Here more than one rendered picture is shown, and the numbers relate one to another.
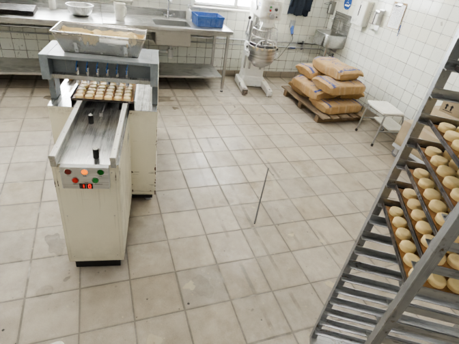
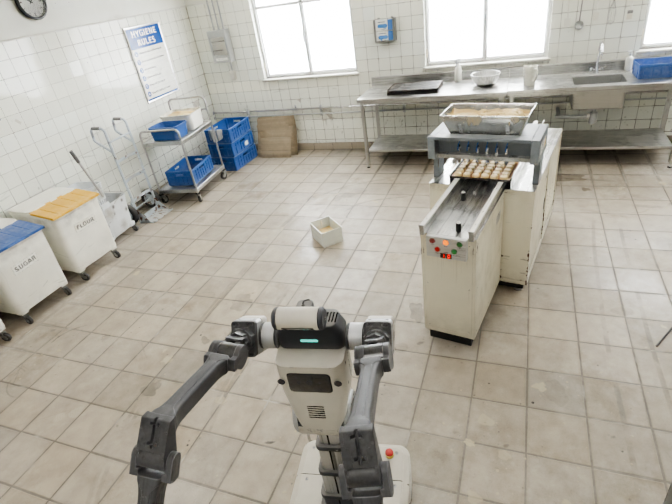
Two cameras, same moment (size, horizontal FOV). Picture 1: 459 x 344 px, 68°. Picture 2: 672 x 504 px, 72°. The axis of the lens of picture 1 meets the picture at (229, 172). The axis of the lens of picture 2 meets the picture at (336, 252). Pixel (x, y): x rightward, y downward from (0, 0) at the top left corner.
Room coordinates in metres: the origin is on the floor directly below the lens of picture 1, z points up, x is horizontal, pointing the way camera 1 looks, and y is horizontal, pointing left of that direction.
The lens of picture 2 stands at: (-0.57, -0.53, 2.23)
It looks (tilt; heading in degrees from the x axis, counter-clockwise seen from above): 31 degrees down; 49
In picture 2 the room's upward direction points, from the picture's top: 9 degrees counter-clockwise
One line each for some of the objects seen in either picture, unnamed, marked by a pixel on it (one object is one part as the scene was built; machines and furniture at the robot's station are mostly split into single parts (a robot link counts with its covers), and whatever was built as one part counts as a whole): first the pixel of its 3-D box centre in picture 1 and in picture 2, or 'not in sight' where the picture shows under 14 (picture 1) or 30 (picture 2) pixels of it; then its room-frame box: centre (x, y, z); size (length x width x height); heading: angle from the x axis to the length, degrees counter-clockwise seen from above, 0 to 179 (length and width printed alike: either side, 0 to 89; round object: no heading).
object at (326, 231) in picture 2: not in sight; (326, 231); (2.02, 2.50, 0.08); 0.30 x 0.22 x 0.16; 70
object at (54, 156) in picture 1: (88, 87); (469, 165); (2.33, 1.13, 0.87); 2.01 x 0.03 x 0.07; 14
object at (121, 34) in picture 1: (102, 37); (487, 116); (2.26, 0.96, 1.28); 0.54 x 0.27 x 0.06; 104
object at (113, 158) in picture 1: (128, 90); (510, 168); (2.40, 0.85, 0.87); 2.01 x 0.03 x 0.07; 14
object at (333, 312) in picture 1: (388, 327); not in sight; (1.05, -0.91, 0.42); 0.64 x 0.03 x 0.03; 84
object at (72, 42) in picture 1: (102, 41); (487, 120); (2.26, 0.96, 1.25); 0.56 x 0.29 x 0.14; 104
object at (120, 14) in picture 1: (120, 11); (530, 75); (4.58, 1.70, 0.98); 0.20 x 0.14 x 0.20; 64
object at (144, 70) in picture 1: (105, 76); (486, 154); (2.26, 0.96, 1.01); 0.72 x 0.33 x 0.34; 104
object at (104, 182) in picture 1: (85, 177); (446, 247); (1.41, 0.75, 0.77); 0.24 x 0.04 x 0.14; 104
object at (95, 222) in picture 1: (100, 183); (464, 260); (1.77, 0.84, 0.45); 0.70 x 0.34 x 0.90; 14
